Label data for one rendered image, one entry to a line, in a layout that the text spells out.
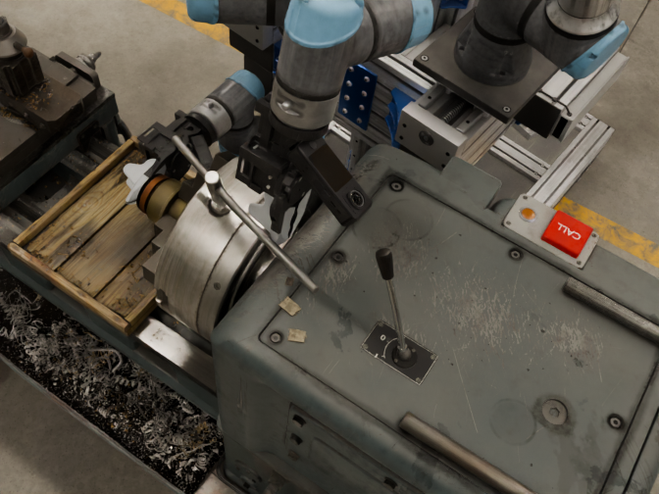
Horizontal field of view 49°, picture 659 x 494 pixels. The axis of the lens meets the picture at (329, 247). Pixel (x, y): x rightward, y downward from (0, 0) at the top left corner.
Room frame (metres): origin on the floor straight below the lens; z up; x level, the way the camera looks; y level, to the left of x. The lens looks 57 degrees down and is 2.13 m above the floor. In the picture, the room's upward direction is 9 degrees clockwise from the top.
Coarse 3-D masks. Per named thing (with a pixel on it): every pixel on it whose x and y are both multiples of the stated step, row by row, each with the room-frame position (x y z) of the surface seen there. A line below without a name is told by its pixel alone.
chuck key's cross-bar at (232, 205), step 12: (180, 144) 0.66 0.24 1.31; (192, 156) 0.64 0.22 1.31; (204, 168) 0.62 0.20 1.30; (216, 192) 0.59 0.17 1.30; (228, 204) 0.57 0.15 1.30; (240, 216) 0.55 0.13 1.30; (252, 228) 0.53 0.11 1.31; (264, 240) 0.51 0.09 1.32; (276, 252) 0.49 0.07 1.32; (288, 264) 0.48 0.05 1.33; (300, 276) 0.46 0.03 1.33; (312, 288) 0.44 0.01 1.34
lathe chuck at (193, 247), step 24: (240, 168) 0.69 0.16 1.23; (240, 192) 0.64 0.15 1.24; (264, 192) 0.65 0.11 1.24; (192, 216) 0.59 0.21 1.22; (216, 216) 0.60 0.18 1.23; (168, 240) 0.56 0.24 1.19; (192, 240) 0.56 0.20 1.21; (216, 240) 0.56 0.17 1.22; (168, 264) 0.54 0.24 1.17; (192, 264) 0.53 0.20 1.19; (216, 264) 0.53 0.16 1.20; (168, 288) 0.51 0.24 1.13; (192, 288) 0.51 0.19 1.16; (168, 312) 0.51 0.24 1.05; (192, 312) 0.49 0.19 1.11
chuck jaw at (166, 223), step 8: (168, 216) 0.67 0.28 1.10; (160, 224) 0.64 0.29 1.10; (168, 224) 0.65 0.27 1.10; (160, 232) 0.64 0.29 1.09; (168, 232) 0.63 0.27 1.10; (152, 240) 0.61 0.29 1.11; (160, 240) 0.61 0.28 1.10; (152, 248) 0.61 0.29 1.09; (160, 248) 0.60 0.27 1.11; (152, 256) 0.58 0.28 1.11; (144, 264) 0.56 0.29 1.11; (152, 264) 0.56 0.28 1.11; (144, 272) 0.56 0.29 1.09; (152, 272) 0.55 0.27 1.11; (152, 280) 0.55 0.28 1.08; (160, 296) 0.52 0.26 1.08; (168, 304) 0.52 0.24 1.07
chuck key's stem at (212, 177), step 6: (210, 174) 0.60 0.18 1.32; (216, 174) 0.60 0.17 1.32; (210, 180) 0.59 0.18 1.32; (216, 180) 0.60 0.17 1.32; (210, 186) 0.59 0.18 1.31; (216, 186) 0.59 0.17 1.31; (210, 192) 0.60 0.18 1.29; (216, 198) 0.60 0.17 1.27; (216, 204) 0.62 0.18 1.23; (222, 204) 0.61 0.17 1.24
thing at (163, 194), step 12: (156, 180) 0.72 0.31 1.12; (168, 180) 0.73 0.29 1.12; (144, 192) 0.70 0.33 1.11; (156, 192) 0.70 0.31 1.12; (168, 192) 0.70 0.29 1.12; (144, 204) 0.69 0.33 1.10; (156, 204) 0.68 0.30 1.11; (168, 204) 0.68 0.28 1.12; (180, 204) 0.69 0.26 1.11; (156, 216) 0.67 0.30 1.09
